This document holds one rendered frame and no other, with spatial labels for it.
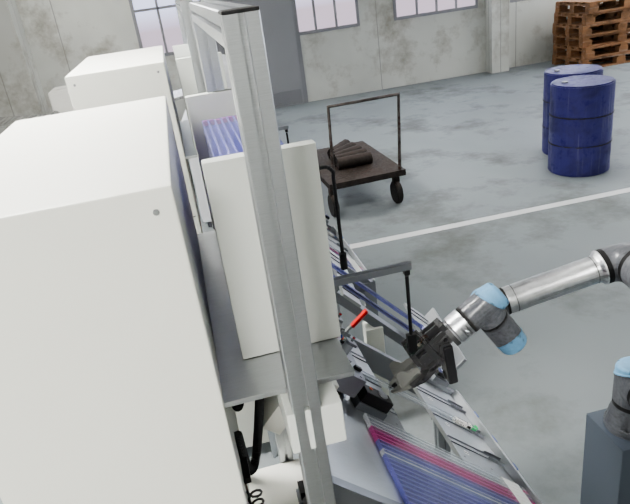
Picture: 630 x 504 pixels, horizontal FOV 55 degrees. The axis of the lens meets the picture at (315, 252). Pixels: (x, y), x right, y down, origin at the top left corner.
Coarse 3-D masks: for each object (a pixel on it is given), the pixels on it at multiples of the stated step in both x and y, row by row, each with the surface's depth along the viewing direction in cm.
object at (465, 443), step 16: (432, 400) 168; (448, 400) 176; (432, 416) 158; (464, 416) 174; (448, 432) 153; (464, 432) 161; (464, 448) 150; (480, 448) 158; (480, 464) 147; (496, 464) 155; (512, 480) 152
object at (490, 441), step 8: (456, 392) 183; (456, 400) 181; (464, 400) 179; (464, 408) 177; (472, 416) 173; (480, 424) 169; (480, 432) 168; (488, 432) 166; (488, 440) 164; (496, 448) 161; (504, 456) 158; (512, 464) 155; (512, 472) 153; (520, 480) 150; (528, 488) 147; (536, 496) 145
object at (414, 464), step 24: (384, 432) 126; (384, 456) 117; (408, 456) 122; (432, 456) 130; (456, 456) 139; (408, 480) 113; (432, 480) 120; (456, 480) 127; (480, 480) 135; (504, 480) 145
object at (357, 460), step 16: (352, 352) 161; (368, 368) 158; (368, 384) 148; (352, 416) 126; (352, 432) 119; (368, 432) 124; (336, 448) 109; (352, 448) 113; (368, 448) 117; (336, 464) 104; (352, 464) 108; (368, 464) 111; (384, 464) 115; (352, 480) 103; (368, 480) 106; (384, 480) 110; (384, 496) 105; (400, 496) 108
